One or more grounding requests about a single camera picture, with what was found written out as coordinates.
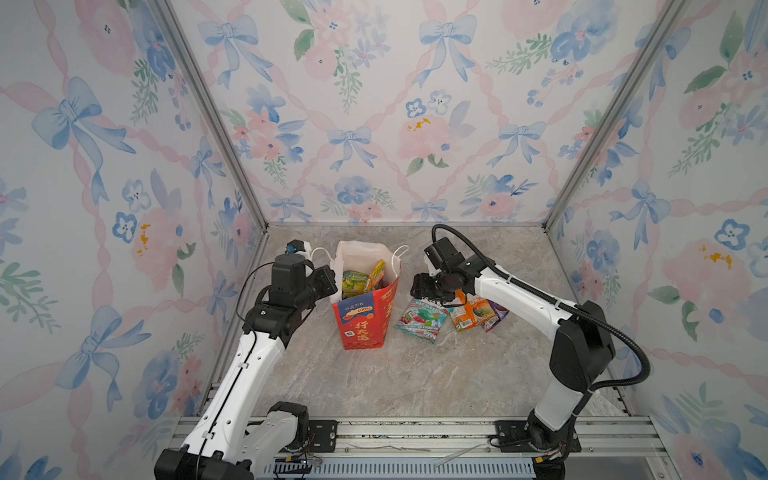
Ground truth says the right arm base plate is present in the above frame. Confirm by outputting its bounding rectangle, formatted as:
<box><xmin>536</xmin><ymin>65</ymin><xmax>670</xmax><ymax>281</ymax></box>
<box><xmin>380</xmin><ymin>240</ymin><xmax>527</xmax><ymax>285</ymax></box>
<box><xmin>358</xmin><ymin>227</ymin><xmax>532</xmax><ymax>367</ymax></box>
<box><xmin>488</xmin><ymin>419</ymin><xmax>582</xmax><ymax>454</ymax></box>

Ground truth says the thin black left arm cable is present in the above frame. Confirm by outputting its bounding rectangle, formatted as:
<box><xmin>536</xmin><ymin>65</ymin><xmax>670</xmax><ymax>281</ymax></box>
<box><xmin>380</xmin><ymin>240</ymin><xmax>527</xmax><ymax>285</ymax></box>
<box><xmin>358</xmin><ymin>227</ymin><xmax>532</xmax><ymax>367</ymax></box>
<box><xmin>235</xmin><ymin>260</ymin><xmax>274</xmax><ymax>319</ymax></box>

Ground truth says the red paper gift bag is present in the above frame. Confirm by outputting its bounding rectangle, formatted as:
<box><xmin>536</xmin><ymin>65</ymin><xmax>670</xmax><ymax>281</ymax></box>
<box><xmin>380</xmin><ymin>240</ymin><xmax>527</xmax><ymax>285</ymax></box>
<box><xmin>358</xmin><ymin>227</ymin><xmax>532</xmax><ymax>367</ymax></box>
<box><xmin>329</xmin><ymin>241</ymin><xmax>409</xmax><ymax>350</ymax></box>

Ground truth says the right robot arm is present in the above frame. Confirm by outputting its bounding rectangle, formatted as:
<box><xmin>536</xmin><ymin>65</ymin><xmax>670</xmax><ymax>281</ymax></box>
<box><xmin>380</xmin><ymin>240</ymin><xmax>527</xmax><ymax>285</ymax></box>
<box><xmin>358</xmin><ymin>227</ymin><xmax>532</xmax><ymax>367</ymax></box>
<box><xmin>411</xmin><ymin>237</ymin><xmax>615</xmax><ymax>452</ymax></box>

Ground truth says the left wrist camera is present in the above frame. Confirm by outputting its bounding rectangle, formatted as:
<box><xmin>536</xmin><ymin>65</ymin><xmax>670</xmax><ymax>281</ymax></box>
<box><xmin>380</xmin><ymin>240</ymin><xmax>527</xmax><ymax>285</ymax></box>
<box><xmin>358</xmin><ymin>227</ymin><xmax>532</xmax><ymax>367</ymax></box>
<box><xmin>285</xmin><ymin>239</ymin><xmax>312</xmax><ymax>260</ymax></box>

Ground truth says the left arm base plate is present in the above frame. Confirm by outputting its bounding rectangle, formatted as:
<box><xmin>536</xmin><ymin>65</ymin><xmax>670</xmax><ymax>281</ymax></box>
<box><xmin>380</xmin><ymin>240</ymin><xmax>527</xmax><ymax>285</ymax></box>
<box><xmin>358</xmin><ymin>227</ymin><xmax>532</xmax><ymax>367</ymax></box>
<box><xmin>282</xmin><ymin>420</ymin><xmax>339</xmax><ymax>454</ymax></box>

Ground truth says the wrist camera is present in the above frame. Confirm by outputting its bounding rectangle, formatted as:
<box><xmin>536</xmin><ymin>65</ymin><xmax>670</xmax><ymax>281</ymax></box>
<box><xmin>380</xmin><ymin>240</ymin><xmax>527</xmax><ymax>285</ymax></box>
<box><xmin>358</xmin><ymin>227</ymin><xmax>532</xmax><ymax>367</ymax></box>
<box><xmin>424</xmin><ymin>245</ymin><xmax>443</xmax><ymax>275</ymax></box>
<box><xmin>285</xmin><ymin>239</ymin><xmax>312</xmax><ymax>260</ymax></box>

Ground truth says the black corrugated cable conduit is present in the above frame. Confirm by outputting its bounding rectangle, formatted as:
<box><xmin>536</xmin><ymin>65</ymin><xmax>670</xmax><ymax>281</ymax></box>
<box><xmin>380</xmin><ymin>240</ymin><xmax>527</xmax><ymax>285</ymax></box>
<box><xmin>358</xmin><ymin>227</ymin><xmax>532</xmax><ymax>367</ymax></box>
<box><xmin>430</xmin><ymin>223</ymin><xmax>652</xmax><ymax>391</ymax></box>

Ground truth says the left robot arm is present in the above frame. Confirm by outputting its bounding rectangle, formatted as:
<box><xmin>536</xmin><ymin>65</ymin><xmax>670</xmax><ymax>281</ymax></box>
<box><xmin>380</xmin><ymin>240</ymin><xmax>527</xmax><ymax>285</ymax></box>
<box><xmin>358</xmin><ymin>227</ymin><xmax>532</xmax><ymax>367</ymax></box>
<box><xmin>154</xmin><ymin>251</ymin><xmax>338</xmax><ymax>479</ymax></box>

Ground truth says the small green snack bag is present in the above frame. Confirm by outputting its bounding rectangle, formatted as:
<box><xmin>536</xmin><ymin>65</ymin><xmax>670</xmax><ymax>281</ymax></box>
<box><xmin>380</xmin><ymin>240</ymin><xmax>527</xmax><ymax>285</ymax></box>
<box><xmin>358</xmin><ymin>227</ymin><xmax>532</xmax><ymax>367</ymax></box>
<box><xmin>342</xmin><ymin>270</ymin><xmax>369</xmax><ymax>300</ymax></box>

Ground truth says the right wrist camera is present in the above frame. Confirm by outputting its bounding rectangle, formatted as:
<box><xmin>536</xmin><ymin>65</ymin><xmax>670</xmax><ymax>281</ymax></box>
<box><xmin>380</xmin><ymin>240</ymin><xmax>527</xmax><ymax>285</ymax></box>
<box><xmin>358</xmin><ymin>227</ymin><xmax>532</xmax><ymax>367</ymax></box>
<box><xmin>424</xmin><ymin>245</ymin><xmax>443</xmax><ymax>275</ymax></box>

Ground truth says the purple snack bag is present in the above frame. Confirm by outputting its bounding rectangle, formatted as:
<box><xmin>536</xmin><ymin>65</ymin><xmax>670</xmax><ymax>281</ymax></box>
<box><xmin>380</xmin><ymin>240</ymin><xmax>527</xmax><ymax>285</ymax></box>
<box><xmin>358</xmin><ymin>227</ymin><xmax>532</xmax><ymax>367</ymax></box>
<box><xmin>482</xmin><ymin>301</ymin><xmax>509</xmax><ymax>332</ymax></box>

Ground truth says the orange snack bag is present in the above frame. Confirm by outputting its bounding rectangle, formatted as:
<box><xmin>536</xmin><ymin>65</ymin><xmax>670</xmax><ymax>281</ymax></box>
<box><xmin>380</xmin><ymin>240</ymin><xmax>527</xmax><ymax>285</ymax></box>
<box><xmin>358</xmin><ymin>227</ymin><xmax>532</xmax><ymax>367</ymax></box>
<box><xmin>365</xmin><ymin>260</ymin><xmax>387</xmax><ymax>293</ymax></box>
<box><xmin>447</xmin><ymin>291</ymin><xmax>493</xmax><ymax>333</ymax></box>

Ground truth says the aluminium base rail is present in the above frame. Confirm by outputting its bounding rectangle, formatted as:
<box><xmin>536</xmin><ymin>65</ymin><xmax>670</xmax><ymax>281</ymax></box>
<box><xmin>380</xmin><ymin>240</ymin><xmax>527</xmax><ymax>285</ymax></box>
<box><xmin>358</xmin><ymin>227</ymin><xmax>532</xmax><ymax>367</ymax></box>
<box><xmin>168</xmin><ymin>417</ymin><xmax>682</xmax><ymax>479</ymax></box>

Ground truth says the teal Fox's candy bag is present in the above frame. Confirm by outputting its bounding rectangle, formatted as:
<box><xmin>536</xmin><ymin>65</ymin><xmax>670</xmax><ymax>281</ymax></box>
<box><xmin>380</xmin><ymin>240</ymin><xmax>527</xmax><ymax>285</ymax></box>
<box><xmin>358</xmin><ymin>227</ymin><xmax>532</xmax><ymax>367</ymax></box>
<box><xmin>395</xmin><ymin>299</ymin><xmax>448</xmax><ymax>345</ymax></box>

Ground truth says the orange snack bag front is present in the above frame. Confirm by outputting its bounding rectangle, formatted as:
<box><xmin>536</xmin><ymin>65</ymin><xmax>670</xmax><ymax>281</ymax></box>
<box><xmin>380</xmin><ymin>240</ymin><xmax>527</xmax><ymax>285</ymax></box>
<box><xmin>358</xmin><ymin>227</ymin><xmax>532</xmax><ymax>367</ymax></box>
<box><xmin>365</xmin><ymin>260</ymin><xmax>387</xmax><ymax>293</ymax></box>

